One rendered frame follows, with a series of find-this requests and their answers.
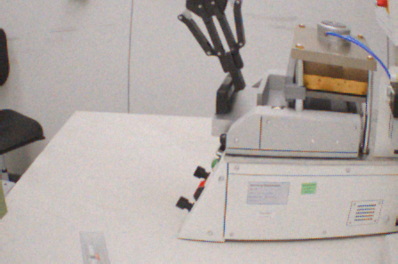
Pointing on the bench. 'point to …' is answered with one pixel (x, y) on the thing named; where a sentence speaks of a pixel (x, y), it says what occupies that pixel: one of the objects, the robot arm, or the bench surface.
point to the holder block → (322, 105)
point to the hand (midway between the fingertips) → (234, 70)
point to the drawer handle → (224, 95)
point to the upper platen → (335, 82)
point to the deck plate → (324, 157)
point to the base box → (295, 202)
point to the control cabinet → (386, 9)
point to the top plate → (333, 46)
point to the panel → (204, 187)
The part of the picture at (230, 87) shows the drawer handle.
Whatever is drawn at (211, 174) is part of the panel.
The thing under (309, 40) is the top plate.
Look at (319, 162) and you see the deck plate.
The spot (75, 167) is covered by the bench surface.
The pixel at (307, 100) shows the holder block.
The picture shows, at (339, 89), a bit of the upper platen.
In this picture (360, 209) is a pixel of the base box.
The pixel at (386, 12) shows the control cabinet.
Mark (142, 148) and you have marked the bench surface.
